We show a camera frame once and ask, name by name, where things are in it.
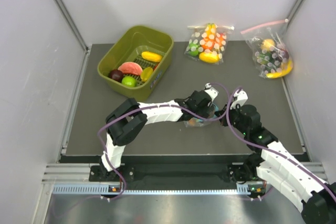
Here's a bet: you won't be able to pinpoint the dark red fake apple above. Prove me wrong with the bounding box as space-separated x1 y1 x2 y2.
108 69 124 82

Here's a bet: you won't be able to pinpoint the blue zip clear bag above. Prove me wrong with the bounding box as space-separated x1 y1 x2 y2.
184 103 219 127

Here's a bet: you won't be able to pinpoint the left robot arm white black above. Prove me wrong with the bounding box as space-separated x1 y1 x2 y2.
99 88 218 180

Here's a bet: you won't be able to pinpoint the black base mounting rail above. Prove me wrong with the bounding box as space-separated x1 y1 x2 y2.
59 154 266 184

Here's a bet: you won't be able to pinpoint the polka dot zip bag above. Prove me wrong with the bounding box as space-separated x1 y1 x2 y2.
184 23 235 65

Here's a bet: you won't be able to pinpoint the olive green plastic bin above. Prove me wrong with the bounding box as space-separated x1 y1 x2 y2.
97 25 174 101

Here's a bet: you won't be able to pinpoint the left aluminium frame post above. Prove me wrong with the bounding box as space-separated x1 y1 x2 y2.
54 0 89 51

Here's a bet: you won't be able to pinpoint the orange fake fruit pieces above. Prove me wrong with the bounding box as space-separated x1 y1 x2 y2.
186 118 202 127

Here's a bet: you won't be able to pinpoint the pink zip polka bag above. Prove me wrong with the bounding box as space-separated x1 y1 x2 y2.
240 19 293 79

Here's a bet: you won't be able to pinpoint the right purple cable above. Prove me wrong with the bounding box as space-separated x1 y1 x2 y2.
225 86 336 201

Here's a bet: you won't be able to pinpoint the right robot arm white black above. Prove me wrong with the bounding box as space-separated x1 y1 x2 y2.
215 105 335 223

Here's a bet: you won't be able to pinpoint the yellow fake banana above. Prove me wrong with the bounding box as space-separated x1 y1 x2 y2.
266 59 293 79

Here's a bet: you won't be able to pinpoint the fake watermelon slice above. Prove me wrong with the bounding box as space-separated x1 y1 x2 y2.
118 62 143 76

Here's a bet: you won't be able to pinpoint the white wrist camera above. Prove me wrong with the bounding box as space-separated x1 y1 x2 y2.
204 83 218 102
230 89 248 110

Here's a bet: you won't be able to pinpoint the yellow fake lemon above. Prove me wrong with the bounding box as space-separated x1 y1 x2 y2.
199 52 220 63

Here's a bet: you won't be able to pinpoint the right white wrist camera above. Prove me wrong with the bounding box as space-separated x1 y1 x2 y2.
230 89 248 110

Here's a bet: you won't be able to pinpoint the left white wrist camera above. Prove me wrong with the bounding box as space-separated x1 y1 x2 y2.
204 83 218 102

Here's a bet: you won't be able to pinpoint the grey slotted cable duct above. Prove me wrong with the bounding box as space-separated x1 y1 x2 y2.
52 184 266 196

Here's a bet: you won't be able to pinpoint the green fake apple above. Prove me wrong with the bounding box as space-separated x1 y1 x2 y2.
121 76 137 88

